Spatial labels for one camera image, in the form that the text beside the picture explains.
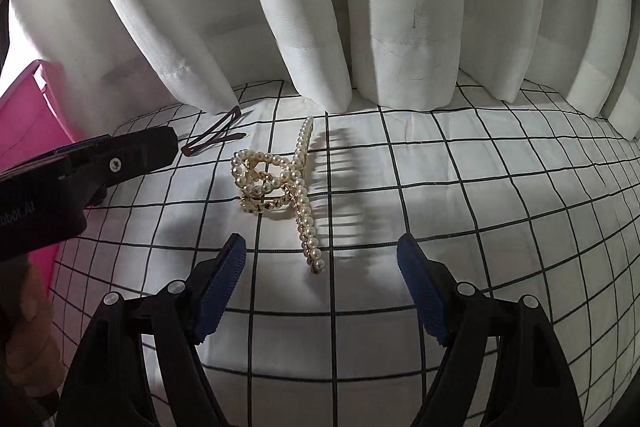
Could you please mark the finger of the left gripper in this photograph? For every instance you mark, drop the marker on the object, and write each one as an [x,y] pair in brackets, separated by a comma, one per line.
[113,159]

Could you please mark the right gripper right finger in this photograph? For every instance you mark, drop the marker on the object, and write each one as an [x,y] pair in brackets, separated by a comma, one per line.
[433,289]

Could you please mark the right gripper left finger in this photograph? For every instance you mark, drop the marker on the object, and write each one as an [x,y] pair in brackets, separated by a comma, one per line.
[213,283]

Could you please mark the brown metal hair clip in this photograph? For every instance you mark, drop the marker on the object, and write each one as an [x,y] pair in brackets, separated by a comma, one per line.
[222,131]

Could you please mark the pearl gold claw clip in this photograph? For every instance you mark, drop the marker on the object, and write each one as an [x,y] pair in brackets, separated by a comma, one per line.
[270,182]

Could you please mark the person's left hand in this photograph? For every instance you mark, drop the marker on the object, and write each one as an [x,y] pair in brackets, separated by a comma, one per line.
[33,360]

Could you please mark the pink plastic storage bin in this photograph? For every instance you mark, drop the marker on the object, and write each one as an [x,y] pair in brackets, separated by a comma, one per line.
[32,119]

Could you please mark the white black grid tablecloth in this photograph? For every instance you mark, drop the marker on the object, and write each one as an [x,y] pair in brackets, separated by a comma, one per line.
[529,197]

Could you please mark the white curtain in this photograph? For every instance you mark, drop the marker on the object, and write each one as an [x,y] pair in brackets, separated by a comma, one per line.
[116,59]

